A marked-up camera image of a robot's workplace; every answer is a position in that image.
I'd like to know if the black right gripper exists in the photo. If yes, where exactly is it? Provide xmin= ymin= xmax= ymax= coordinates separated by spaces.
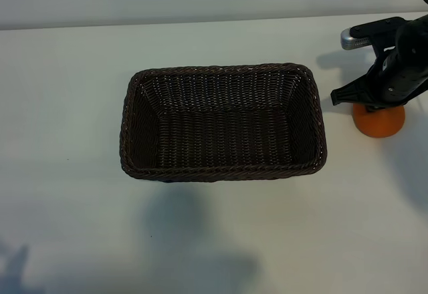
xmin=330 ymin=13 xmax=428 ymax=108

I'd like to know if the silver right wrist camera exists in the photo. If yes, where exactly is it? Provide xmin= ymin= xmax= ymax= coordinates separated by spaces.
xmin=340 ymin=26 xmax=372 ymax=53

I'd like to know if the orange fruit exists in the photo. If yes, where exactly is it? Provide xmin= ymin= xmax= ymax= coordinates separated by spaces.
xmin=353 ymin=102 xmax=406 ymax=139

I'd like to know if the dark brown wicker basket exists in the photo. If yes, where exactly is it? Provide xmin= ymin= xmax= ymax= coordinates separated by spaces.
xmin=118 ymin=61 xmax=328 ymax=184

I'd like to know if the black right camera bracket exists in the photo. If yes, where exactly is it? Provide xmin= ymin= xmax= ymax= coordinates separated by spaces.
xmin=349 ymin=16 xmax=407 ymax=41

